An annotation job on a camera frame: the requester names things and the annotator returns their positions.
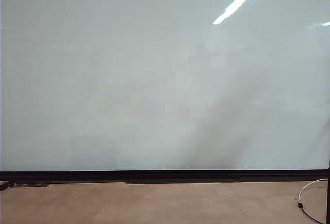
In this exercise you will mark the large white glass whiteboard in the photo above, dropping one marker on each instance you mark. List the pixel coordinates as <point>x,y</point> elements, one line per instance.
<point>103,79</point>

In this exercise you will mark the small black box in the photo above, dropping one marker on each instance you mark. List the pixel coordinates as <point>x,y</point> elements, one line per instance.
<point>3,184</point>

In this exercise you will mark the black whiteboard bottom frame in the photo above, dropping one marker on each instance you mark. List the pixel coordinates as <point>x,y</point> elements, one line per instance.
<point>165,175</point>

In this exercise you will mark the black whiteboard stand post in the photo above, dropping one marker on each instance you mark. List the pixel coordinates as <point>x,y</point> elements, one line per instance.
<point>328,198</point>

